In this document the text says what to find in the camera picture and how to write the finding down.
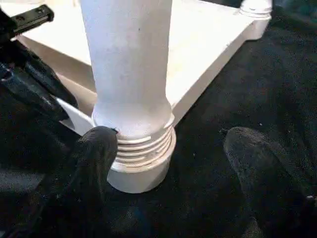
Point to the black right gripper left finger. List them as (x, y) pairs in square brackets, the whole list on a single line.
[(86, 178)]

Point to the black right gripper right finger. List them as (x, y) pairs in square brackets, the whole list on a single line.
[(267, 178)]

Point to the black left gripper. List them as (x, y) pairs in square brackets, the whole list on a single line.
[(12, 37)]

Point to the white plastic table leg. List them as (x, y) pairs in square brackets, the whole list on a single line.
[(128, 62), (255, 8)]

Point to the white plastic table top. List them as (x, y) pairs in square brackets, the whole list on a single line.
[(210, 37)]

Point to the black plastic mat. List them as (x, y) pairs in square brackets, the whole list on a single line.
[(247, 99)]

